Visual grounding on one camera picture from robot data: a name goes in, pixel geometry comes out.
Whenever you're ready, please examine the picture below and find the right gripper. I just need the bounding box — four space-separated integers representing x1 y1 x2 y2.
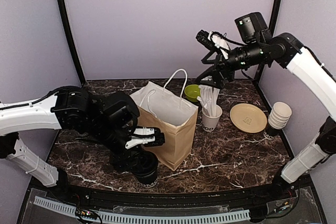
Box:
195 39 266 89

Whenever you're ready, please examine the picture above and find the single black lid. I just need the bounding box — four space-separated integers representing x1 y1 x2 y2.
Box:
132 152 159 180

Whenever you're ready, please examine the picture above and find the brown paper bag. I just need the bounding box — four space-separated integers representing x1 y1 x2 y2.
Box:
130 69 198 171

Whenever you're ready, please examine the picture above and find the stack of paper cups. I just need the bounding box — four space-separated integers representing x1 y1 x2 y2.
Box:
264 102 292 140

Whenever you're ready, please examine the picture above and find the black paper coffee cup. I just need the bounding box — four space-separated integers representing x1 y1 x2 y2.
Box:
138 173 158 188

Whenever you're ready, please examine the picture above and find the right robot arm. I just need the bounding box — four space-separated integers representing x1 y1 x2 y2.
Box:
196 12 335 200

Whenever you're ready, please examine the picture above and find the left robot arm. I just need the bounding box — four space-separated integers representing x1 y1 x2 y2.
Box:
1 86 140 201

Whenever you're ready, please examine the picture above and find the bundle of white wrapped straws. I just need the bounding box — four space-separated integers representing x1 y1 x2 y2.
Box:
197 85 220 117

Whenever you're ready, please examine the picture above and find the green bowl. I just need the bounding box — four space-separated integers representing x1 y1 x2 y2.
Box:
184 84 201 102

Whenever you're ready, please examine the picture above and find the white cup holding straws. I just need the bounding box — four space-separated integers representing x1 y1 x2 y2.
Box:
202 105 223 132

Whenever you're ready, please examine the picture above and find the beige plate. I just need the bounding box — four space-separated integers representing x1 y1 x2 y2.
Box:
229 103 267 133

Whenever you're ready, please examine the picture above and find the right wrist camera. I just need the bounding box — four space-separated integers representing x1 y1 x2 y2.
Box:
196 30 230 60

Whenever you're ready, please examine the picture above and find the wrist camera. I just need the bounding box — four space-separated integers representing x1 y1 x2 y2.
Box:
196 30 230 60
125 127 165 150

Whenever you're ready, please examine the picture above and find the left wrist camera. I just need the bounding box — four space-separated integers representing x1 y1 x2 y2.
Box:
125 127 165 150

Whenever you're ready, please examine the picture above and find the right black frame post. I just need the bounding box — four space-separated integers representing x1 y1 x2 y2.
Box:
255 0 281 84

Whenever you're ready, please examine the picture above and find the black frame post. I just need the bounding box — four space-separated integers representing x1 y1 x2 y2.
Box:
57 0 86 85
255 0 281 84

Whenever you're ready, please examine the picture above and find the left black frame post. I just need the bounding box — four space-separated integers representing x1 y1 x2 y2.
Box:
57 0 86 85

